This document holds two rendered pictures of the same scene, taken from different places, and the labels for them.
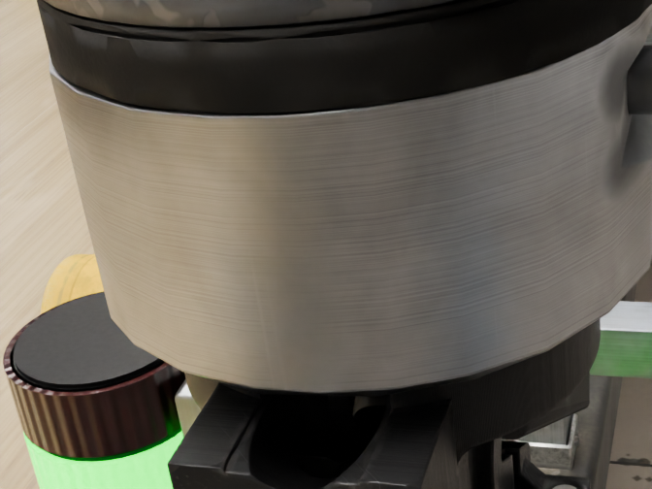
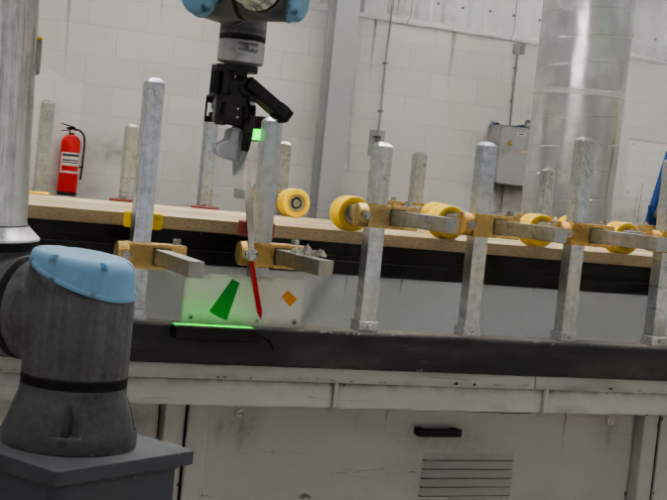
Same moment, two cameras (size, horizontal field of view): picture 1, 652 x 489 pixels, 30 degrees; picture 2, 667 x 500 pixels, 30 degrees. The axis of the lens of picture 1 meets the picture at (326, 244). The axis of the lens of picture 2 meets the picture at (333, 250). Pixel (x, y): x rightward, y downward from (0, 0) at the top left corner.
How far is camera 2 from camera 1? 2.35 m
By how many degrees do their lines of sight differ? 51
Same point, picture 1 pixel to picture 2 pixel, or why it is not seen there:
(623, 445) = not seen: outside the picture
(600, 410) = (497, 339)
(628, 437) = not seen: outside the picture
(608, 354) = (401, 218)
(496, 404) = (229, 66)
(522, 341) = (228, 58)
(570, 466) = (463, 334)
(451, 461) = (225, 68)
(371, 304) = (221, 52)
